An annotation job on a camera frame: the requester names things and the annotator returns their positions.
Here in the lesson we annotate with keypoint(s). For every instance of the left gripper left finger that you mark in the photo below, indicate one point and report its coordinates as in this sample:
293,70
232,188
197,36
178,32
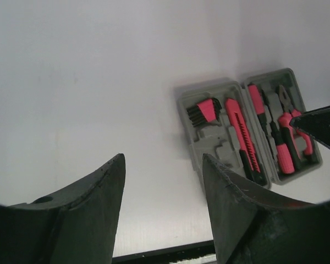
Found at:
76,224

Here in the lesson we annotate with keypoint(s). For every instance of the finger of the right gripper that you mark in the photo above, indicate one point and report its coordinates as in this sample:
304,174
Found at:
316,124

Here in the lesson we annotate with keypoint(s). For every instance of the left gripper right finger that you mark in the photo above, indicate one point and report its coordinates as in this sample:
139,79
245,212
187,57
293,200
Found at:
251,224

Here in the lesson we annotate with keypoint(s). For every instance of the red black pliers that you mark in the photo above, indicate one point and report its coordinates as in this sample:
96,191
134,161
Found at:
289,112

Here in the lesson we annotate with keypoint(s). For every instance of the red-handled screwdriver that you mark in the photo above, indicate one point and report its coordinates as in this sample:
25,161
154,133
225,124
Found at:
260,110
284,158

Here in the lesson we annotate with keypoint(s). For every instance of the red black utility knife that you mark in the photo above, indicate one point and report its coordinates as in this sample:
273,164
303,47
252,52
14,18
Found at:
252,168

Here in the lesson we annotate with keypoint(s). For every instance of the grey plastic tool case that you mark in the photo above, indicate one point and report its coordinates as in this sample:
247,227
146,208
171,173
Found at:
219,138

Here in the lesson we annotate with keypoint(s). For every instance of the red black bit holder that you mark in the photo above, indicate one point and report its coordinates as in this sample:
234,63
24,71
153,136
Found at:
206,111

